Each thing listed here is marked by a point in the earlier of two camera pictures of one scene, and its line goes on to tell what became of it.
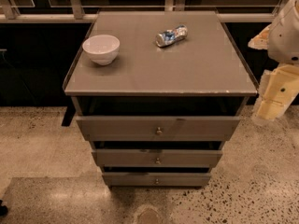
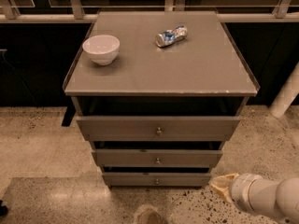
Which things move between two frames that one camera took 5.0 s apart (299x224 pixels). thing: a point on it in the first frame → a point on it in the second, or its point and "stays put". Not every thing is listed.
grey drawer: x=158 y=157 stays put
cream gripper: x=285 y=36 → x=240 y=189
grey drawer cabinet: x=158 y=94 stays put
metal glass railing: x=80 y=4 stays put
